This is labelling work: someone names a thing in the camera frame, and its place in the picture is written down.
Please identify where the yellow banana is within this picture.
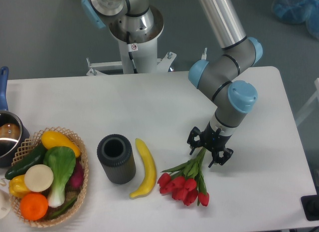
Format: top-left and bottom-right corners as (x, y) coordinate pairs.
(129, 138), (157, 199)

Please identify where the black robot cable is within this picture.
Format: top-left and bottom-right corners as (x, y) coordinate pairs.
(126, 31), (138, 74)

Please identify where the dark green cucumber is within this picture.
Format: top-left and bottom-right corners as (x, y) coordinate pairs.
(4, 143), (47, 180)

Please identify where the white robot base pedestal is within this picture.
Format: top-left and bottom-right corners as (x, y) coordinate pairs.
(86, 4), (208, 76)

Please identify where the dark grey ribbed vase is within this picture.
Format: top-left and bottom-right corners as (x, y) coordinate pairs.
(97, 134), (136, 185)

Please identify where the red tulip bouquet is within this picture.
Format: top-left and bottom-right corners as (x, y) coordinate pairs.
(158, 148), (210, 207)

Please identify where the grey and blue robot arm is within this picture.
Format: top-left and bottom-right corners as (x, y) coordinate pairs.
(81, 0), (263, 165)

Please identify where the black device at edge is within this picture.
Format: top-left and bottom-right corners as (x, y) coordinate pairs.
(301, 195), (319, 221)

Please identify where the yellow bell pepper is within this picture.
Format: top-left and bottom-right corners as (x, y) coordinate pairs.
(9, 175), (31, 198)

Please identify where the blue handled saucepan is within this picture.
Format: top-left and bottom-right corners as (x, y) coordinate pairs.
(0, 66), (29, 168)

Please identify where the orange fruit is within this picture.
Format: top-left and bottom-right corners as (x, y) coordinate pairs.
(19, 193), (48, 221)

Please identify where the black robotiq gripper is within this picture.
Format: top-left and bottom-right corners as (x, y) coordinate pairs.
(187, 123), (234, 167)

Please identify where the white round radish slice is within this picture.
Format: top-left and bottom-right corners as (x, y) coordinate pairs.
(24, 164), (54, 192)

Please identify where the blue plastic bag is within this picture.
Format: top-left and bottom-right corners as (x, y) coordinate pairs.
(272, 0), (319, 39)

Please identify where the woven wicker basket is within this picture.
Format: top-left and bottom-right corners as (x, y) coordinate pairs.
(9, 127), (89, 228)

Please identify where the purple red onion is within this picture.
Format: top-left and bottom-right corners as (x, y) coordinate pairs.
(68, 161), (84, 189)

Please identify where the yellow squash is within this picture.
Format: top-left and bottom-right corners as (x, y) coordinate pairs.
(41, 131), (81, 158)

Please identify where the green bok choy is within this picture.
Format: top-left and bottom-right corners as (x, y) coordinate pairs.
(43, 146), (76, 208)

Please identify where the white garlic piece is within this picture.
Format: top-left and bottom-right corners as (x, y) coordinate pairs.
(0, 179), (6, 186)

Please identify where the green chili pepper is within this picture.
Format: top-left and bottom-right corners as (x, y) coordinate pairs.
(46, 197), (77, 220)

